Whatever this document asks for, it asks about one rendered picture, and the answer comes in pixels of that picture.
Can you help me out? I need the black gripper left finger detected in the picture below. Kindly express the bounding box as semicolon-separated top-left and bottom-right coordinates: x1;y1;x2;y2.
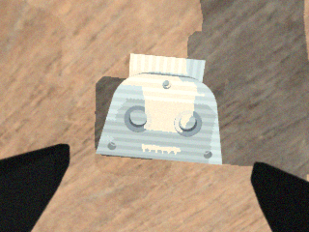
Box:
0;144;70;232

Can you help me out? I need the grey metal plate with two round holes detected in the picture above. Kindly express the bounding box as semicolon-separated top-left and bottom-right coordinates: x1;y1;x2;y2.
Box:
96;72;222;165

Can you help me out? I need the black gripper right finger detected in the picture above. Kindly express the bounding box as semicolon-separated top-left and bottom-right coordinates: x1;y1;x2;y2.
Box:
251;162;309;232

